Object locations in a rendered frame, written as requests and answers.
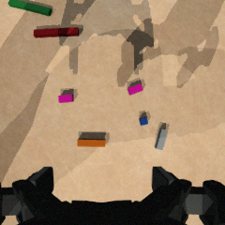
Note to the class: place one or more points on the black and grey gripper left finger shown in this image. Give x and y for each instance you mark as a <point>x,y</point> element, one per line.
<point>35,197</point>

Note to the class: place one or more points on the orange rod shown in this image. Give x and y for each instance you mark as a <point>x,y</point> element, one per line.
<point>91,142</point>

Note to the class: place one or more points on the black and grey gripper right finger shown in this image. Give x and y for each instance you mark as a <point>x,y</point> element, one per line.
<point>178,199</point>

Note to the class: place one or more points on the red rod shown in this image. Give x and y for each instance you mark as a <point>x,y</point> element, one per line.
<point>56,32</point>

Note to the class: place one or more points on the green rod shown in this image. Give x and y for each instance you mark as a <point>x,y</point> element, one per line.
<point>30,7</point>

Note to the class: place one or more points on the small blue cube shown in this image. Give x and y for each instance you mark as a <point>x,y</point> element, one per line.
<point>143,121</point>

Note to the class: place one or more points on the grey rod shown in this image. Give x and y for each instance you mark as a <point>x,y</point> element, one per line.
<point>161,137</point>

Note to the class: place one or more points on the small magenta block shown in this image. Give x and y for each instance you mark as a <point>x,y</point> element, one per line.
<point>135,89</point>
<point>65,98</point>

